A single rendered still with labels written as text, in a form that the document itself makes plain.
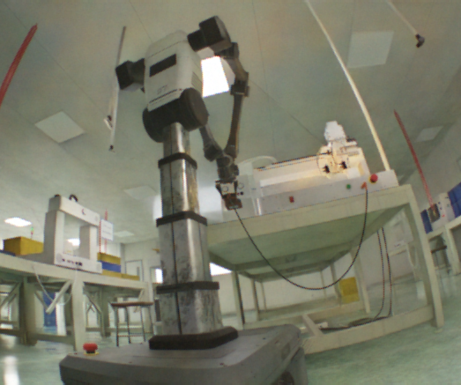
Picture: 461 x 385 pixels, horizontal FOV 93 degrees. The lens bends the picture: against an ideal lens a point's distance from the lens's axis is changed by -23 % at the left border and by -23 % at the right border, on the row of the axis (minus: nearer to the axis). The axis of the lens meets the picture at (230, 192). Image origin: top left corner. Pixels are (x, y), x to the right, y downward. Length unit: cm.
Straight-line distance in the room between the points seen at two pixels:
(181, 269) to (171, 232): 12
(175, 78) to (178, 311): 79
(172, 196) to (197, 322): 39
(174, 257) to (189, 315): 18
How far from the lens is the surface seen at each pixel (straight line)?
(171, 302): 81
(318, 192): 141
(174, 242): 83
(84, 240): 311
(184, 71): 110
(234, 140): 167
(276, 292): 875
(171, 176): 91
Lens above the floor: 37
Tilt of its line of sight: 22 degrees up
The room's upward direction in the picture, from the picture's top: 8 degrees counter-clockwise
